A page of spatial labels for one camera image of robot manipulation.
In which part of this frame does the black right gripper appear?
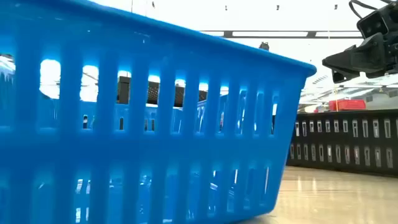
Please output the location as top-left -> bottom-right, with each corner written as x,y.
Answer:
322,30 -> 398,84

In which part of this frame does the black plastic slotted basket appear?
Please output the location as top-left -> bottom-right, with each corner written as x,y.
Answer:
286,108 -> 398,179

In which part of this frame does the blue plastic slotted basket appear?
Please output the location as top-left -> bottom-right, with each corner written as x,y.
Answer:
0,0 -> 317,224

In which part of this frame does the red plastic crate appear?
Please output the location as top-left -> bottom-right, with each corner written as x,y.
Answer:
328,99 -> 367,112

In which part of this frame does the black overhead beam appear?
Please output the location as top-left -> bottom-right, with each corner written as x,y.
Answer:
200,30 -> 364,39

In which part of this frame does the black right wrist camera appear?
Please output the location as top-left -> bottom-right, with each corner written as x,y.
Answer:
356,2 -> 398,40

